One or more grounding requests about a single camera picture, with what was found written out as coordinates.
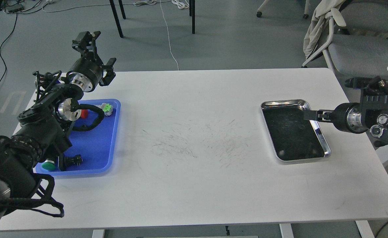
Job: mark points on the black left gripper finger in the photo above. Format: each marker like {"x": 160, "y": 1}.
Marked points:
{"x": 85, "y": 44}
{"x": 110, "y": 74}

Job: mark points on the silver metal tray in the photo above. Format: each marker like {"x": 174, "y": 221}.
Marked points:
{"x": 290, "y": 145}

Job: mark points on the grey office chair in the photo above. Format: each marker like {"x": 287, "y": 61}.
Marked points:
{"x": 354, "y": 40}

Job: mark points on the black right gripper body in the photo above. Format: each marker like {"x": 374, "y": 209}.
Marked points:
{"x": 371, "y": 110}

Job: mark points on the black table legs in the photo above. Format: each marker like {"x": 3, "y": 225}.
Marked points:
{"x": 187, "y": 4}

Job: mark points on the small black switch part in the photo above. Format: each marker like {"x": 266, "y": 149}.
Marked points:
{"x": 70, "y": 161}

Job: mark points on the red push button switch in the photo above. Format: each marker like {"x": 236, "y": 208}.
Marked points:
{"x": 84, "y": 113}

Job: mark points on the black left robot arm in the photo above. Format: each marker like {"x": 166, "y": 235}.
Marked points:
{"x": 45, "y": 129}

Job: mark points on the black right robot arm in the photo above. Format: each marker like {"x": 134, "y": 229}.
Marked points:
{"x": 380, "y": 134}

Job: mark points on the beige jacket on chair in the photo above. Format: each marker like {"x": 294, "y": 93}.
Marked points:
{"x": 316, "y": 26}

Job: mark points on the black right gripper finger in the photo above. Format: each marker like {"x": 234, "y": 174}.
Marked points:
{"x": 317, "y": 115}

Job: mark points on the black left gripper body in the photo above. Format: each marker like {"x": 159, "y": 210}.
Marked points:
{"x": 86, "y": 74}

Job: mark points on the blue plastic tray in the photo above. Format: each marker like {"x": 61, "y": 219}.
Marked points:
{"x": 96, "y": 147}

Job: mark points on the grey green connector part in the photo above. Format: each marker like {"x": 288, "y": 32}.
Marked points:
{"x": 106, "y": 108}

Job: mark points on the green push button switch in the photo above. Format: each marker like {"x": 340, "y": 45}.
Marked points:
{"x": 50, "y": 165}

